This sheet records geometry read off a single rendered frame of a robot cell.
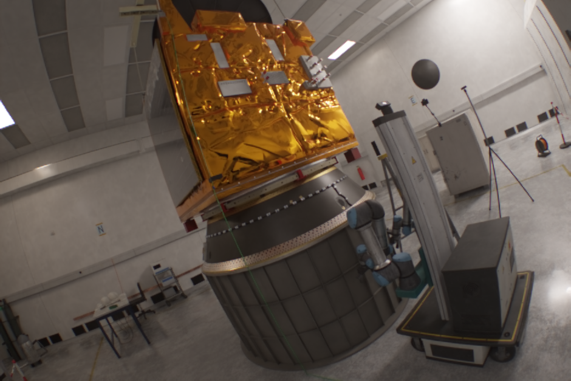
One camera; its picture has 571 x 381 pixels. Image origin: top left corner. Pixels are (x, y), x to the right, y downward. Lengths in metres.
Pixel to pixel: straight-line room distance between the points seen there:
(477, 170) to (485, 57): 4.75
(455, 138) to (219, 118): 4.19
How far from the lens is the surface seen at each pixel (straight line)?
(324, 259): 2.06
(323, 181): 2.34
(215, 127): 2.05
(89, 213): 7.39
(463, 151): 5.06
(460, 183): 5.24
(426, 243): 1.59
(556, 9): 6.02
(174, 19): 2.81
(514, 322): 1.80
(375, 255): 1.53
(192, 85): 2.20
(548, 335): 2.12
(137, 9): 4.11
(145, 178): 7.49
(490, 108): 8.92
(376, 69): 9.92
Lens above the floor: 1.63
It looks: 5 degrees up
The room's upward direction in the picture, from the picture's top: 24 degrees counter-clockwise
